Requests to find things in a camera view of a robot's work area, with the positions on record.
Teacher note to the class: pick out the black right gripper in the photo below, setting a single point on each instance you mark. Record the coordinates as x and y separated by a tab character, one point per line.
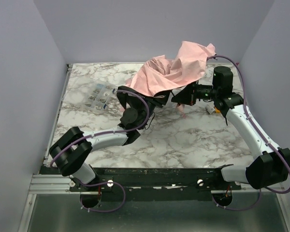
192	92

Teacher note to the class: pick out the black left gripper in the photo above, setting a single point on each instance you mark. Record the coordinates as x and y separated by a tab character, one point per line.
158	100

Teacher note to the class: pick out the pink folding umbrella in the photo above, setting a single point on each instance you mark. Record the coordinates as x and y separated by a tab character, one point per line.
160	74

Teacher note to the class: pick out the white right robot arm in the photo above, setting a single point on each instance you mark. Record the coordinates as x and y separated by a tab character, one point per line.
271	162

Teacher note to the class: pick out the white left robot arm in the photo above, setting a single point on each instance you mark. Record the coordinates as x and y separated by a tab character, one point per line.
71	150

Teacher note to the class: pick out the small white orange object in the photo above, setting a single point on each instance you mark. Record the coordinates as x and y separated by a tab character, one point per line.
212	109

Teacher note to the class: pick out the clear plastic organizer box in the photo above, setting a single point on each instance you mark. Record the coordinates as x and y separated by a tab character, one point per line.
99	95

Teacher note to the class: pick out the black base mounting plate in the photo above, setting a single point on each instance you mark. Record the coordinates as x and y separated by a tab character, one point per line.
154	184

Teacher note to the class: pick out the aluminium frame rail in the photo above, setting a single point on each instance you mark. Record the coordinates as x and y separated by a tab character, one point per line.
176	136

